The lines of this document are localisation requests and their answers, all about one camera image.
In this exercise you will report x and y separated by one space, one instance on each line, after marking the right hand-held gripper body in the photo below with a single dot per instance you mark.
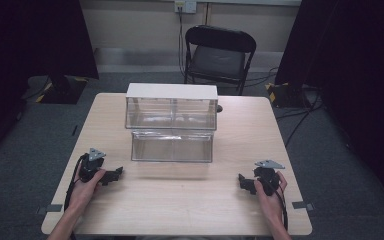
266 175

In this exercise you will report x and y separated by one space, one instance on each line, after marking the black folding chair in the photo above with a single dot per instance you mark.
218 60

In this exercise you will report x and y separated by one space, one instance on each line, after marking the clear plastic drawer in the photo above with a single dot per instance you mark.
172 146

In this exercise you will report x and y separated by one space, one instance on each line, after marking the black stand base striped tape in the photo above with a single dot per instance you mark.
286 95
63 88

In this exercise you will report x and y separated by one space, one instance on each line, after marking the person's left hand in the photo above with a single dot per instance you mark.
84 191

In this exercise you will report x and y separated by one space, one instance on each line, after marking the person's right hand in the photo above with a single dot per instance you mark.
270 203

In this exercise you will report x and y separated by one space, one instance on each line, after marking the dark curtain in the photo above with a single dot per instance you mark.
353 66
30 40

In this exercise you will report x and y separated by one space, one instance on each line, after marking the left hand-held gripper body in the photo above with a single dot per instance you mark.
91 163

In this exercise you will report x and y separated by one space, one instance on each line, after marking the clear drawer cabinet white top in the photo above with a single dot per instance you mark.
171 105

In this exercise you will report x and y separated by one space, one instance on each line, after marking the white wall socket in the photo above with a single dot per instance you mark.
185 6

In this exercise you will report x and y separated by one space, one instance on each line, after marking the small dark round object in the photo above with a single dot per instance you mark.
219 108

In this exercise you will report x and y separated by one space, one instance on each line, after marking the grey tape strip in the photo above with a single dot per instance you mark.
302 205
50 208

